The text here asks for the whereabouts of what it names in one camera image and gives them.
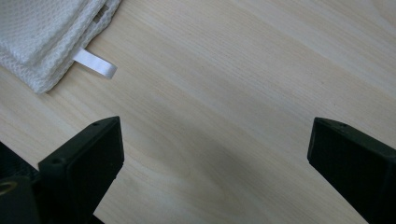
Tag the white mesh laundry bag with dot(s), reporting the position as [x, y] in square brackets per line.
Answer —
[40, 34]

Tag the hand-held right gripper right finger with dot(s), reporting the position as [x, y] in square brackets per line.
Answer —
[358, 168]

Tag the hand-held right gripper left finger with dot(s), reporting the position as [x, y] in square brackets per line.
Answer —
[81, 161]

